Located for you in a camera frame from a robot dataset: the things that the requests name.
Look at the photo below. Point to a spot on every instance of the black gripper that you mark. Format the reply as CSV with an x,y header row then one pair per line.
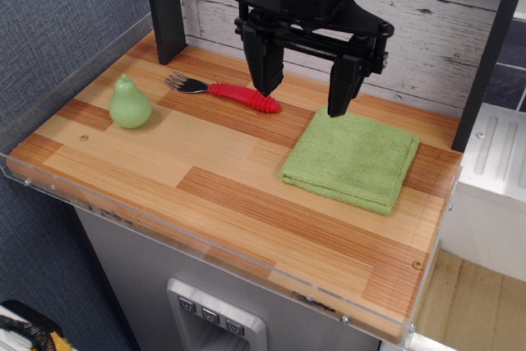
x,y
329,29

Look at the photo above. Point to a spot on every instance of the green plastic pear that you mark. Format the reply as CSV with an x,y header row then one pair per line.
x,y
129,107

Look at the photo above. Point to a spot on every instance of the green folded towel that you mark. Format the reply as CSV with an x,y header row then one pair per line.
x,y
352,159

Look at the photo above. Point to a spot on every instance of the white ridged appliance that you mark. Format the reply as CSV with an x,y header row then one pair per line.
x,y
485,222

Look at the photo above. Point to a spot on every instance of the silver toy fridge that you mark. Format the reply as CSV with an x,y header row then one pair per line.
x,y
139,268

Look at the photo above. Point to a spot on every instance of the silver dispenser button panel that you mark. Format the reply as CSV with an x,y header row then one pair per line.
x,y
206,322

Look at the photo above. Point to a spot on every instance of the black and yellow object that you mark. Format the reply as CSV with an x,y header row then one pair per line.
x,y
24,328

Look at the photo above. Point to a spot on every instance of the red handled metal fork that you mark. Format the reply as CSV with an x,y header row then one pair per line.
x,y
241,94

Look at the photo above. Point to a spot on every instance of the dark left frame post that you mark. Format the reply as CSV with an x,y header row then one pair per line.
x,y
169,30

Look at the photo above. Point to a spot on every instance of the dark frame post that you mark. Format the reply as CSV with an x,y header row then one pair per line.
x,y
496,38
169,30

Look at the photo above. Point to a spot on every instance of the dark right frame post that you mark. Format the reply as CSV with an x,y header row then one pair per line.
x,y
496,38

